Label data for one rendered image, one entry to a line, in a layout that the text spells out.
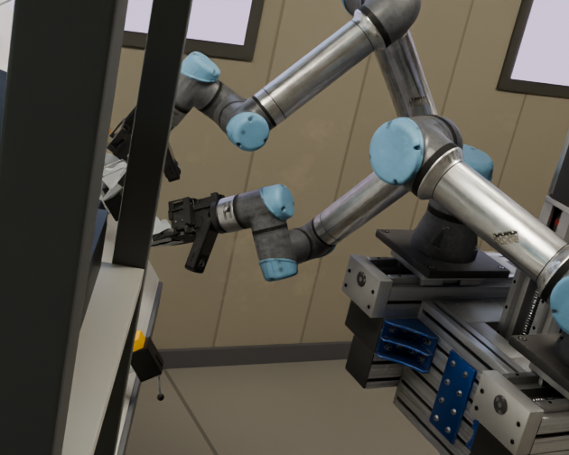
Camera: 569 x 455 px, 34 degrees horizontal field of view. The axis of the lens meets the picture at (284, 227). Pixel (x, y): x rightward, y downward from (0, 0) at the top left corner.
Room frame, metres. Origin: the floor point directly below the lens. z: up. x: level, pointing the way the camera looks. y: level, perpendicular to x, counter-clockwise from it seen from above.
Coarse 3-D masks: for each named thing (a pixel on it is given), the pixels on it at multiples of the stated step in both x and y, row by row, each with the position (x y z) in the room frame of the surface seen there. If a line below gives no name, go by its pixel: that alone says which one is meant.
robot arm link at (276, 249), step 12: (276, 228) 1.78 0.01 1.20; (264, 240) 1.77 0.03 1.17; (276, 240) 1.77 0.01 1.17; (288, 240) 1.79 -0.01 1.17; (300, 240) 1.82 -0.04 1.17; (264, 252) 1.77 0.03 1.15; (276, 252) 1.76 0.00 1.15; (288, 252) 1.77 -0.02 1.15; (300, 252) 1.81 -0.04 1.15; (264, 264) 1.76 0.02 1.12; (276, 264) 1.75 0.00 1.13; (288, 264) 1.76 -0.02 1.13; (264, 276) 1.77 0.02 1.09; (276, 276) 1.75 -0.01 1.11; (288, 276) 1.76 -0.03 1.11
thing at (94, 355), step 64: (64, 0) 0.32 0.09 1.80; (192, 0) 0.90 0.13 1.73; (64, 64) 0.32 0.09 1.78; (64, 128) 0.32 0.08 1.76; (0, 192) 0.32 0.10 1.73; (64, 192) 0.32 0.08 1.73; (128, 192) 0.86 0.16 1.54; (0, 256) 0.32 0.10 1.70; (64, 256) 0.32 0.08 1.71; (128, 256) 0.87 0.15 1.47; (0, 320) 0.32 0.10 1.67; (64, 320) 0.32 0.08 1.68; (128, 320) 0.75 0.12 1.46; (0, 384) 0.32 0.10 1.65; (64, 384) 0.33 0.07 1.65; (0, 448) 0.32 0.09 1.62; (64, 448) 0.54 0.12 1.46
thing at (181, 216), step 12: (216, 192) 1.86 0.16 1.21; (168, 204) 1.88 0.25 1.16; (180, 204) 1.88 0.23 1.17; (192, 204) 1.88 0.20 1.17; (204, 204) 1.86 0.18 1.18; (216, 204) 1.84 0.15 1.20; (168, 216) 1.87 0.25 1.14; (180, 216) 1.86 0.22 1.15; (192, 216) 1.85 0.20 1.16; (204, 216) 1.85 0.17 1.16; (216, 216) 1.82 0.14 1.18; (180, 228) 1.84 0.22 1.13; (192, 228) 1.83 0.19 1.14; (216, 228) 1.82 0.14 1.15; (180, 240) 1.86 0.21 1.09; (192, 240) 1.87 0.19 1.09
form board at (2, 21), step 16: (0, 0) 2.03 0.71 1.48; (0, 16) 1.97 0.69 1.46; (0, 32) 1.92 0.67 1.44; (0, 48) 1.87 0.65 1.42; (0, 64) 1.82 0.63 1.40; (112, 224) 1.99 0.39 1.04; (112, 240) 1.93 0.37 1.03; (112, 256) 1.87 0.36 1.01; (144, 288) 1.97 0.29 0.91; (144, 304) 1.91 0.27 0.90; (144, 320) 1.86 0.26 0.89; (128, 384) 1.59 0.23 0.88; (128, 400) 1.55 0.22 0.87
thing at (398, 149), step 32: (384, 128) 1.63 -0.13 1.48; (416, 128) 1.61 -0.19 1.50; (448, 128) 1.69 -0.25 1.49; (384, 160) 1.61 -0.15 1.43; (416, 160) 1.57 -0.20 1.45; (448, 160) 1.58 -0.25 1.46; (416, 192) 1.59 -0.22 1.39; (448, 192) 1.56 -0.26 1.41; (480, 192) 1.54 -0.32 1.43; (480, 224) 1.52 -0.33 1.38; (512, 224) 1.50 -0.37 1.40; (544, 224) 1.52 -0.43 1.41; (512, 256) 1.49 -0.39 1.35; (544, 256) 1.46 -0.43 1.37; (544, 288) 1.43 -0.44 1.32
